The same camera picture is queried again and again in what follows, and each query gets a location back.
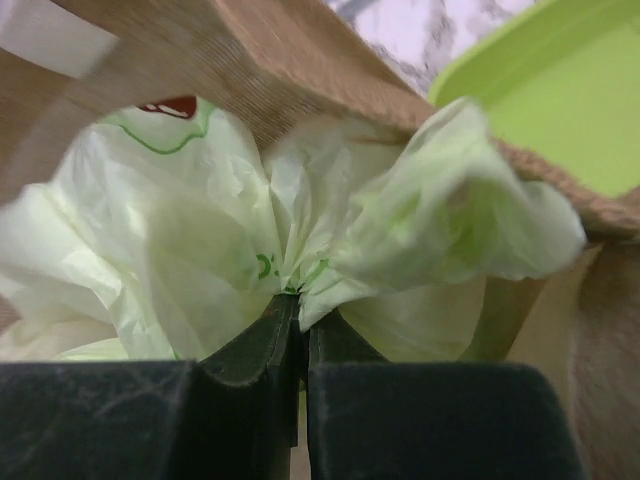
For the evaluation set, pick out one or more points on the brown jute tote bag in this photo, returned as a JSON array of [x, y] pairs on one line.
[[277, 62]]

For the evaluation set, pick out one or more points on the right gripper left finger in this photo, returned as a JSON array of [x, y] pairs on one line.
[[230, 416]]

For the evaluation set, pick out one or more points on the green plastic tray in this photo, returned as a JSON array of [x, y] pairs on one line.
[[561, 79]]

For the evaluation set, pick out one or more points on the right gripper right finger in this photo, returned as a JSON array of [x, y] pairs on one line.
[[369, 418]]

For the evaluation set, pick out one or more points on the green avocado print plastic bag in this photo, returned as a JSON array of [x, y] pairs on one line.
[[164, 234]]

